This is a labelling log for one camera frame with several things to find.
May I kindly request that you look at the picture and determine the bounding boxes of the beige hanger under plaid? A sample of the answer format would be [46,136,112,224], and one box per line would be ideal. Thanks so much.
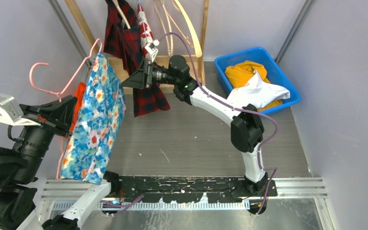
[112,0,131,29]

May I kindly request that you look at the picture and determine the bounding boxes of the beige plastic hanger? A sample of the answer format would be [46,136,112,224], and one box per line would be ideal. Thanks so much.
[173,0,203,58]
[153,0,174,57]

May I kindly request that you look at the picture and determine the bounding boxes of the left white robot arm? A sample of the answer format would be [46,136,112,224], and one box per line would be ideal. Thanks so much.
[0,93,121,230]

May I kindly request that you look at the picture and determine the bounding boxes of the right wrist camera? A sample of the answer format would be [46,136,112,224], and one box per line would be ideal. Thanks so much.
[144,39,160,62]

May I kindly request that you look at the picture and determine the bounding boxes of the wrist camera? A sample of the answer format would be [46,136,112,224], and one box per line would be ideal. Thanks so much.
[0,93,41,127]
[144,39,160,62]

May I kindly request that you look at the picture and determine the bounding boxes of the blue floral garment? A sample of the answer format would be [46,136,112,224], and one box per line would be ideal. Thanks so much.
[58,53,126,184]

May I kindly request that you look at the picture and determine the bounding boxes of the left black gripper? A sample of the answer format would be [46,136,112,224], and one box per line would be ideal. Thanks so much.
[12,93,78,179]

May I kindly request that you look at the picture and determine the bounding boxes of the red white floral garment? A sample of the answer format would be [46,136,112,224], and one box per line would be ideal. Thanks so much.
[138,9,153,58]

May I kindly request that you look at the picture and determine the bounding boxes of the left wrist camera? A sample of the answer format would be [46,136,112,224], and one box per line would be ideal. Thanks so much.
[0,93,41,127]

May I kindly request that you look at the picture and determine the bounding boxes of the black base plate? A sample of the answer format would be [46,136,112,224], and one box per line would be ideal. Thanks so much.
[107,176,278,204]

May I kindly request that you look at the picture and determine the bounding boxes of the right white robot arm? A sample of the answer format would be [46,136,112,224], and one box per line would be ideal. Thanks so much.
[122,55,268,197]

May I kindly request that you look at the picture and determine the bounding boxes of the orange cloth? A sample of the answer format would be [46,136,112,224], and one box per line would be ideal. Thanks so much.
[69,82,86,132]

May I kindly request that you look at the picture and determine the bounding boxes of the yellow skirt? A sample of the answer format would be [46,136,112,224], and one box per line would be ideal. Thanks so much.
[224,60,283,114]

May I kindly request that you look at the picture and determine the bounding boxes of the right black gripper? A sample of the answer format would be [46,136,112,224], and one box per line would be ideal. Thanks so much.
[120,60,178,92]

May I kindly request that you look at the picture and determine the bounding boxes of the red black plaid dress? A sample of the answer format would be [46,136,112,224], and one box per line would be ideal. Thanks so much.
[103,0,170,117]

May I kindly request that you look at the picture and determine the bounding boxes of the blue plastic bin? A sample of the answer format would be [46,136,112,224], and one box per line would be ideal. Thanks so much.
[214,47,301,115]

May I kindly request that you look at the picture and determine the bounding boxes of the pink wire hanger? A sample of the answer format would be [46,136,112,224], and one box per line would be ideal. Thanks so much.
[29,38,104,180]

